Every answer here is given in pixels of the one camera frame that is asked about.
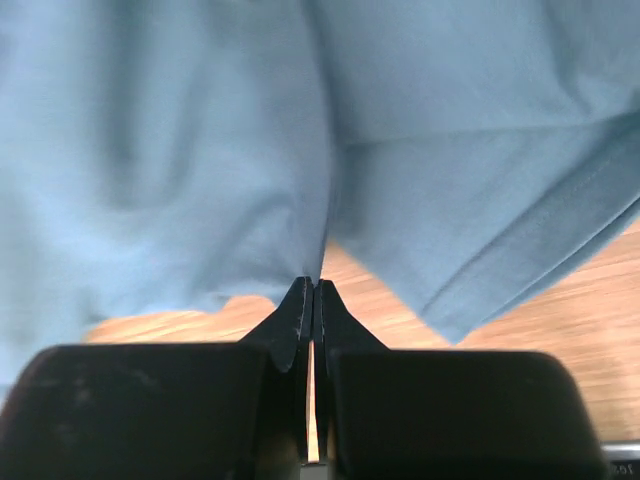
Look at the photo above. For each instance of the light blue t shirt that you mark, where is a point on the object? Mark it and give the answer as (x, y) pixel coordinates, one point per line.
(170, 155)

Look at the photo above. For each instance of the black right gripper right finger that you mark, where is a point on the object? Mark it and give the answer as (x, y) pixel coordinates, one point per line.
(385, 413)

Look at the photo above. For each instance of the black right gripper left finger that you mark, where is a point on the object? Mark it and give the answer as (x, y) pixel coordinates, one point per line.
(232, 410)

